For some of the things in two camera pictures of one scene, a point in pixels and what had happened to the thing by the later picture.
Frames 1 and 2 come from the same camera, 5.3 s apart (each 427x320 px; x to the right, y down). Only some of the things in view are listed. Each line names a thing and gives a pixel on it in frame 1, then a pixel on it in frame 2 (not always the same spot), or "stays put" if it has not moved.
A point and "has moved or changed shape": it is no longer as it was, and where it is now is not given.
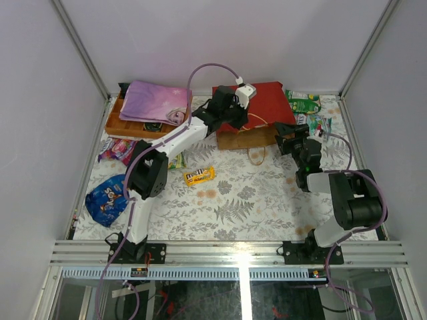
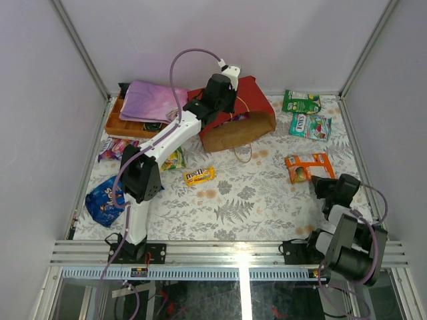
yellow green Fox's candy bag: [178, 162] stays put
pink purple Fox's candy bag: [117, 149] stays put
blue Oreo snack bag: [107, 200] stays put
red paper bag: [269, 106] has moved or changed shape
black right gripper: [284, 129] -> [319, 183]
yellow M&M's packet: [199, 175] stays put
